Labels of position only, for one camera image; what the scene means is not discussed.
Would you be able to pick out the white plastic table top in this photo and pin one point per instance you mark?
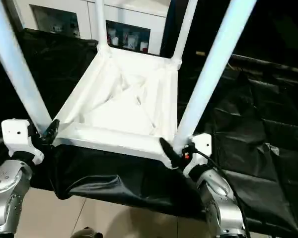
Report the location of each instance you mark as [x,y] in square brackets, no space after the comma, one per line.
[114,143]

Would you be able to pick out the white plastic table leg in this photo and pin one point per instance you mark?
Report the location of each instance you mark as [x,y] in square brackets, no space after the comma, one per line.
[15,62]
[101,24]
[213,62]
[183,32]

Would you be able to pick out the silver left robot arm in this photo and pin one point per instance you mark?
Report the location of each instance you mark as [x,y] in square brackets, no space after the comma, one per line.
[5,178]

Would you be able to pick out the black mat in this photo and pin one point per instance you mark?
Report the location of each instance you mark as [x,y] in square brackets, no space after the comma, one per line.
[263,124]

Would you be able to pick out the dark left robot foot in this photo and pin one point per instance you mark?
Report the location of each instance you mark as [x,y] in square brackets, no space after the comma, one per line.
[87,233]

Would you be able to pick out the white cup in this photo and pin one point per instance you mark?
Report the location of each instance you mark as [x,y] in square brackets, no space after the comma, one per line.
[115,39]

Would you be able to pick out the black rod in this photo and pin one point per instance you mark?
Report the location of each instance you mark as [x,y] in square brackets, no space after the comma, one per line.
[263,63]

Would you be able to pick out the white cabinet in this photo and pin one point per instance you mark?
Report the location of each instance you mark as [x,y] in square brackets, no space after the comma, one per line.
[89,15]

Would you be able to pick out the black box with gold label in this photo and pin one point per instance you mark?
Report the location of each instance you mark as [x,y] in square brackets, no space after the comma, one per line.
[203,29]

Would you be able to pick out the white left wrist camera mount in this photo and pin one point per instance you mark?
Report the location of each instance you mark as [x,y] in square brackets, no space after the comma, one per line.
[15,134]

